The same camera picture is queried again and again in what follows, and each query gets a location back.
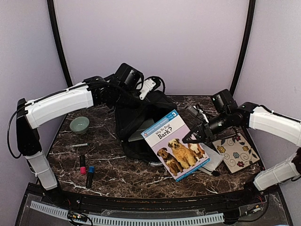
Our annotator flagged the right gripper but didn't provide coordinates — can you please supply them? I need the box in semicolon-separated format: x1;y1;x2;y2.
183;110;231;143

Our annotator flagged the dog picture book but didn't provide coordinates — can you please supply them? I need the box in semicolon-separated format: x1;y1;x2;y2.
141;110;210;182

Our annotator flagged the white fabric pouch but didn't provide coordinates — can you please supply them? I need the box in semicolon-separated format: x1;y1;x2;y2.
198;143;224;177

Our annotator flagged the black backpack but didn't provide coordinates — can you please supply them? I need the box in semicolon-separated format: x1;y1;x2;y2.
115;90;177;163

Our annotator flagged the pale green notebook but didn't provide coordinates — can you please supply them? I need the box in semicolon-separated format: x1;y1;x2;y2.
128;119;156;143

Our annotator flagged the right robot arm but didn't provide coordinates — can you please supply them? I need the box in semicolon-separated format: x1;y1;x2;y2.
182;89;301;204

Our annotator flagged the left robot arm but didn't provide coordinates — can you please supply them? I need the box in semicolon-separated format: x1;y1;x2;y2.
9;63;144;205

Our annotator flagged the floral ceramic tile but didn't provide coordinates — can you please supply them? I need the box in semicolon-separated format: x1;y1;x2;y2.
212;133;260;174

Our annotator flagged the pale green ceramic bowl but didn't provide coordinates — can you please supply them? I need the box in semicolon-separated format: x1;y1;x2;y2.
70;116;90;135

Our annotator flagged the green tip white pen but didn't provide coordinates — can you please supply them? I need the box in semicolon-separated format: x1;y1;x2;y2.
65;143;89;148

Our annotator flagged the pink cap black marker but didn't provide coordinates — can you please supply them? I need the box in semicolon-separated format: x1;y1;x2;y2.
79;155;86;175

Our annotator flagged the blue cap black marker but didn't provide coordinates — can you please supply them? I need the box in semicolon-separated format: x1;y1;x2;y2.
86;166;95;188

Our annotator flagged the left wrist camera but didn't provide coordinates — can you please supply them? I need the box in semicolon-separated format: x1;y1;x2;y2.
139;78;156;100

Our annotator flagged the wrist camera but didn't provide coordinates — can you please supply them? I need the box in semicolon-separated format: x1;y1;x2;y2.
139;78;156;100
186;105;209;123

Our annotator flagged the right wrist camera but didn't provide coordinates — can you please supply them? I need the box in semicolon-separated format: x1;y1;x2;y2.
186;105;209;123

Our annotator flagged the white slotted cable duct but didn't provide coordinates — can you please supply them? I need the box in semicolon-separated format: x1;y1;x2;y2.
30;201;224;226

